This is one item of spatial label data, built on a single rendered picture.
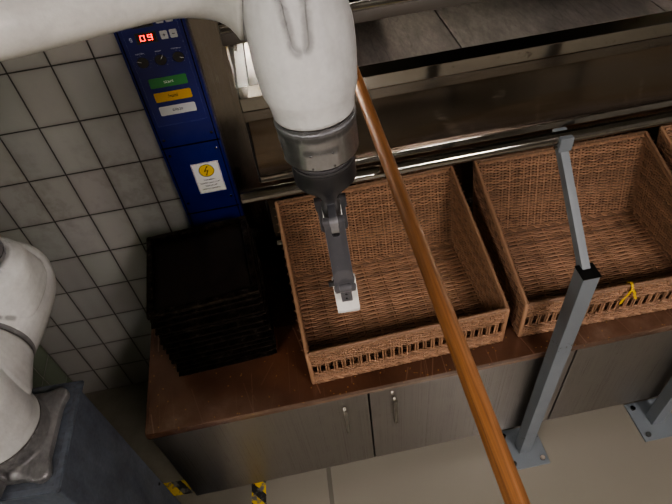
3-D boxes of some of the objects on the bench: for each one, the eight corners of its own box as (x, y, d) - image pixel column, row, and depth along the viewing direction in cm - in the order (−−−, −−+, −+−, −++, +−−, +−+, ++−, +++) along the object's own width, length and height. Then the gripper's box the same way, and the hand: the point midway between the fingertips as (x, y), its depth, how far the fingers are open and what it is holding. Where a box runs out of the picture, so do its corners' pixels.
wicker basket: (285, 260, 184) (271, 198, 164) (448, 225, 188) (453, 161, 168) (310, 388, 151) (295, 331, 131) (506, 343, 155) (522, 280, 135)
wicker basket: (462, 222, 188) (469, 157, 168) (622, 194, 190) (648, 126, 170) (516, 340, 155) (532, 277, 135) (708, 304, 157) (753, 237, 137)
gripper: (283, 100, 73) (309, 219, 88) (296, 230, 55) (326, 349, 71) (340, 91, 73) (356, 211, 88) (370, 217, 55) (384, 340, 71)
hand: (341, 267), depth 79 cm, fingers open, 13 cm apart
